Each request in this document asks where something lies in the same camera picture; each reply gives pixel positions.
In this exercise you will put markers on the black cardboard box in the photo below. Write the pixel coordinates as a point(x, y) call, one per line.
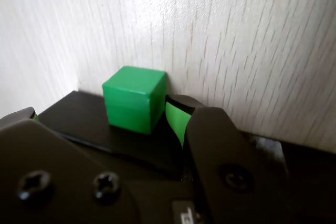
point(78, 113)

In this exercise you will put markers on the green cube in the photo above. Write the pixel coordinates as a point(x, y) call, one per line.
point(128, 103)

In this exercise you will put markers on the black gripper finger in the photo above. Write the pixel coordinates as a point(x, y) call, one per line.
point(52, 182)
point(215, 142)

